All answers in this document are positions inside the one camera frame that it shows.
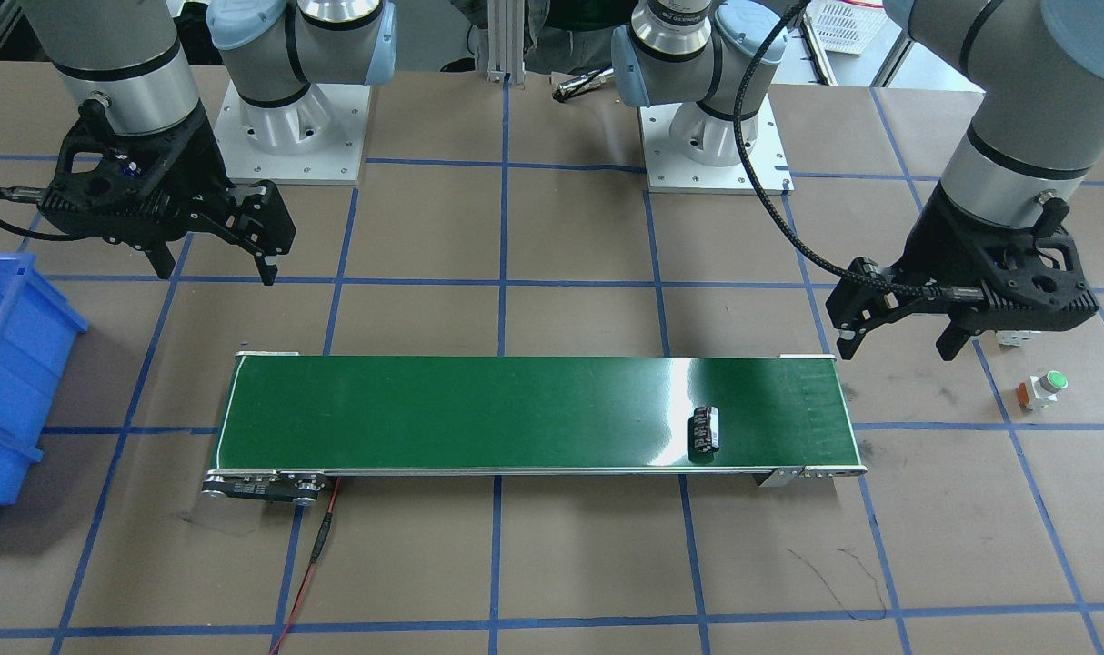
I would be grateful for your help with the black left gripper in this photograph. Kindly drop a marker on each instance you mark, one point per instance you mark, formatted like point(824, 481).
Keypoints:
point(936, 246)

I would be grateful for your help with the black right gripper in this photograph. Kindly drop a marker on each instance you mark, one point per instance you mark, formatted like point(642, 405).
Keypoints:
point(201, 156)

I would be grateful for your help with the dark brown cylindrical capacitor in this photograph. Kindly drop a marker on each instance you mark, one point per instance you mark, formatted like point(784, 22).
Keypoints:
point(704, 432)

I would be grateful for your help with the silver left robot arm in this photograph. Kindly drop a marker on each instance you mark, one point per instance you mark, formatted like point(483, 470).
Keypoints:
point(1036, 134)

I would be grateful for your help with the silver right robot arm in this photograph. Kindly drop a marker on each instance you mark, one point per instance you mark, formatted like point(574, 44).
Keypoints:
point(132, 57)

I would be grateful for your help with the white green circuit breaker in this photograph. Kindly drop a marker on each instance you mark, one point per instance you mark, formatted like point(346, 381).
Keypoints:
point(1015, 338)

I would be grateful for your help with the green conveyor belt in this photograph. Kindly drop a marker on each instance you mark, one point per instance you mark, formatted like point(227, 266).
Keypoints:
point(293, 422)

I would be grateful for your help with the blue plastic bin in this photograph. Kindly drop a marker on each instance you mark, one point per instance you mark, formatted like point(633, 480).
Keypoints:
point(37, 331)

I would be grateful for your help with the person in grey jacket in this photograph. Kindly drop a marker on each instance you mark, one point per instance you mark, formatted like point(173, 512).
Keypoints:
point(572, 37)

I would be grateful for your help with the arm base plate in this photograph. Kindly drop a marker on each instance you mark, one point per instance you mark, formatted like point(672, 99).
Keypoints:
point(687, 151)
point(319, 139)

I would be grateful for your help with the green push button switch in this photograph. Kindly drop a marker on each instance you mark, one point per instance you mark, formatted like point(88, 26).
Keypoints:
point(1036, 393)

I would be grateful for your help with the aluminium frame post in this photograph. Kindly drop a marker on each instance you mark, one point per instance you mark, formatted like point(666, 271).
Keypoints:
point(506, 50)

